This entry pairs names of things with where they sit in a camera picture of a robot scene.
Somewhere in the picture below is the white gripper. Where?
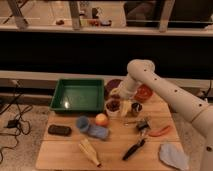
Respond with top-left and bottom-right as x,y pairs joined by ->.
118,75 -> 139,116

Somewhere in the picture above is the purple grape bunch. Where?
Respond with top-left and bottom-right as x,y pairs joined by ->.
106,100 -> 120,111

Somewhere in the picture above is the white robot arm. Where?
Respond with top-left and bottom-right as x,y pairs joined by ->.
118,59 -> 213,171

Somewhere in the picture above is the small metal cup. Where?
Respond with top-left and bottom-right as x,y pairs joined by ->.
131,102 -> 142,117

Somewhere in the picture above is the white paper cup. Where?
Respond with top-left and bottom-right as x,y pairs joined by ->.
105,99 -> 120,117

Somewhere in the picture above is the red orange bowl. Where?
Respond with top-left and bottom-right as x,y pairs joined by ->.
134,84 -> 153,103

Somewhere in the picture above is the dark red bowl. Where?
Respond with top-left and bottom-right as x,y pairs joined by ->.
105,79 -> 121,96

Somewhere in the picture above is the metal binder clip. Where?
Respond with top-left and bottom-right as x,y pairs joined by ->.
124,119 -> 150,133

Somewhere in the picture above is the red yellow apple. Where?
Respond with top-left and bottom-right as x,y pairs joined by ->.
95,113 -> 109,126

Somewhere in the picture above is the blue sponge cloth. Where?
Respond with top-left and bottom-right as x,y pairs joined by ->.
88,125 -> 109,140

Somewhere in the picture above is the green plastic tray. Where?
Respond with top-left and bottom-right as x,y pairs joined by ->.
50,78 -> 104,113

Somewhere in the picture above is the grey blue cloth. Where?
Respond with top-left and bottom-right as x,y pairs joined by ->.
159,143 -> 189,171

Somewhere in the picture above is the black rectangular case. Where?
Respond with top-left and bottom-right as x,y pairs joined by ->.
48,125 -> 72,136

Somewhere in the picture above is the black handled tool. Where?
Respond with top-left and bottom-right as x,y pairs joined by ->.
122,139 -> 146,161

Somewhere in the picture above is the black power adapter cable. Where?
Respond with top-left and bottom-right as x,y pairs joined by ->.
0,79 -> 34,164

